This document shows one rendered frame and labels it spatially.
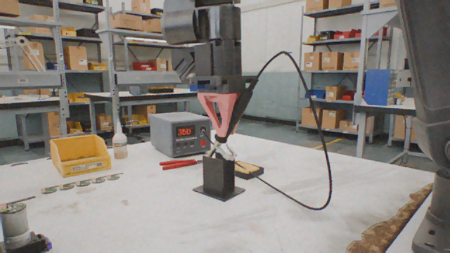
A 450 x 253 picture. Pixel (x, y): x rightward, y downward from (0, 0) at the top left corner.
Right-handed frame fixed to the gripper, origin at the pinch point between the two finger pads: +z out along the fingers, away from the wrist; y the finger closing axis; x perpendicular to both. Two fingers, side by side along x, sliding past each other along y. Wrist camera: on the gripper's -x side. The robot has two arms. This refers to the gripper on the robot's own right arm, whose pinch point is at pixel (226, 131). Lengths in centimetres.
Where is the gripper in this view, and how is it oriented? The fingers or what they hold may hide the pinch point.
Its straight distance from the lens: 48.8
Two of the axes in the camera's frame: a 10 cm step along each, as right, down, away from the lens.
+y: -6.3, 1.5, -7.6
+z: 0.3, 9.9, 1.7
